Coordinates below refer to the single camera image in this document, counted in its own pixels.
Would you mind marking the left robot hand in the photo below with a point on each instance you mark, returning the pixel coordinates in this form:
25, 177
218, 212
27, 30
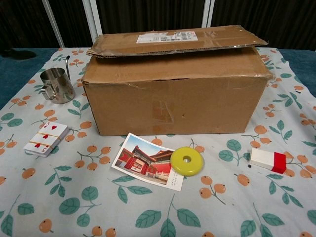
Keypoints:
17, 53

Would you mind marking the brown cardboard shipping box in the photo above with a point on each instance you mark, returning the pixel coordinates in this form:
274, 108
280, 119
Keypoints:
172, 98

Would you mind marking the banded deck of playing cards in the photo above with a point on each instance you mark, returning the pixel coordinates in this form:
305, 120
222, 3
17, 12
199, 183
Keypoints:
47, 139

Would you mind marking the dark pleated curtain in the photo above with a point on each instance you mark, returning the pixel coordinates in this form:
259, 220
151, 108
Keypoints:
148, 14

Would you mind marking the palace photo postcard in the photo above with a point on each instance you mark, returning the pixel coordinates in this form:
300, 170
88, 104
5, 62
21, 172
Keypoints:
138, 160

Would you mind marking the floral leaf print tablecloth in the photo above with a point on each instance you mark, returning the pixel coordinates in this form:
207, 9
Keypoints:
74, 209

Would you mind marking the white and red block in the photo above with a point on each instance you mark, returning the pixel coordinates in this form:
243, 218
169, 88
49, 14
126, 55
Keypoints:
261, 159

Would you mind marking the thin white frame post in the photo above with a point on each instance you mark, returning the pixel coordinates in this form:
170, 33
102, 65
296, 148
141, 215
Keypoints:
53, 22

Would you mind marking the wide white frame post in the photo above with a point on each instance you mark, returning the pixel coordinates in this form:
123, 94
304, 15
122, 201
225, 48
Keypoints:
92, 19

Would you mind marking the white double frame post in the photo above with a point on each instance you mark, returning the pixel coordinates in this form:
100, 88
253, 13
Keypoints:
208, 12

